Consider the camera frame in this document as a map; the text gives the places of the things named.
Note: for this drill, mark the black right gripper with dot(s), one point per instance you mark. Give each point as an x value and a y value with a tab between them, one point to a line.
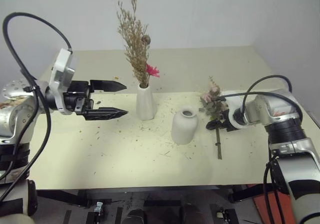
227	121

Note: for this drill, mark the black table frame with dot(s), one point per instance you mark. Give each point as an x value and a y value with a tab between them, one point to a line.
125	192

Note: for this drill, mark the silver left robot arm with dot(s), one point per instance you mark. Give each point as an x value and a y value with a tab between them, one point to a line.
15	116

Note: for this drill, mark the dark rounded shape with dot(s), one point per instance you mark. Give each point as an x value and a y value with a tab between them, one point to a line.
135	216

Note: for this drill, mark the tall slim white vase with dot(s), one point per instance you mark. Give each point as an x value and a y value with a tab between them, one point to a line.
145	103

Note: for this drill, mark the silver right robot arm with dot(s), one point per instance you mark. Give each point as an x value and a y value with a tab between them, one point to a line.
275	106

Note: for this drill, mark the short round white vase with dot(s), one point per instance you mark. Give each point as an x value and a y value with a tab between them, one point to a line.
183	128

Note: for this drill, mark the pale pink flower bouquet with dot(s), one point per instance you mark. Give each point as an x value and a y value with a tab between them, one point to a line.
212	101

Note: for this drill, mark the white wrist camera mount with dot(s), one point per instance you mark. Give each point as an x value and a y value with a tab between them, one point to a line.
60	68
233	101

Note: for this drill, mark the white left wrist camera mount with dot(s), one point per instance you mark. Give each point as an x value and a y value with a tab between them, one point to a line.
60	68

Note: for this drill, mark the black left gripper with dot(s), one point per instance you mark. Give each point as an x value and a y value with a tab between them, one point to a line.
77	96

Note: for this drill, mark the orange flat object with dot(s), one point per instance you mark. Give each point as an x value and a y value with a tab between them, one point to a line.
282	206

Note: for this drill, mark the dried brown flower bouquet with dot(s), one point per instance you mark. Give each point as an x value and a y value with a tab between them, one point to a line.
138	56

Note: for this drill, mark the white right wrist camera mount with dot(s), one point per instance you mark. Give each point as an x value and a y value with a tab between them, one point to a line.
233	101

